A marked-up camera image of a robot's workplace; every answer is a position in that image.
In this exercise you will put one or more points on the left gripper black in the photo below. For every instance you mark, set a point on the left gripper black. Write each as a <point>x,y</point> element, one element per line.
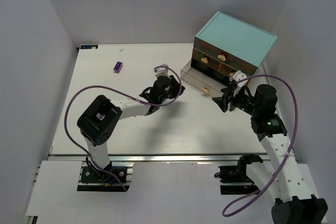
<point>174,87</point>

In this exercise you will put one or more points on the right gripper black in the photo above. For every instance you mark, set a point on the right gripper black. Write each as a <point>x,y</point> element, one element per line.
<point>230,99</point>

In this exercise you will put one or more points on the transparent drawer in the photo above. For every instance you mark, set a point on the transparent drawer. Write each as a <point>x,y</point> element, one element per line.
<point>224,71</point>
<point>204,62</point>
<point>201,81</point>
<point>230,59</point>

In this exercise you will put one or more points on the light purple lego brick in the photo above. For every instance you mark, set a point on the light purple lego brick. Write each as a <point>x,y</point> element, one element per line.
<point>99,116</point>

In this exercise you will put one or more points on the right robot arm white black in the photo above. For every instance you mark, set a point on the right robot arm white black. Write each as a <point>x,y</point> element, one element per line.
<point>291,198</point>

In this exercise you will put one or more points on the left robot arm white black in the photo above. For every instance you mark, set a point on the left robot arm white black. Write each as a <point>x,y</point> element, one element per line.
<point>99,120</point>

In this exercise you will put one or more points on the teal drawer cabinet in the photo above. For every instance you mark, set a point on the teal drawer cabinet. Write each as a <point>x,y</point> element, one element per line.
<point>238,38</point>

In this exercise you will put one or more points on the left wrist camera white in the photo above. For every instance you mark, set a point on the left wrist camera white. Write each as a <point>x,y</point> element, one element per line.
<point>161,71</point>

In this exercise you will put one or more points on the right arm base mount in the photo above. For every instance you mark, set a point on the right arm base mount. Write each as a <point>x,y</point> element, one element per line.
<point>234,180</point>

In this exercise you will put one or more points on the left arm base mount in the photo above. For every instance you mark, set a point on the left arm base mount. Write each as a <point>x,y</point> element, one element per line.
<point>91,180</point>

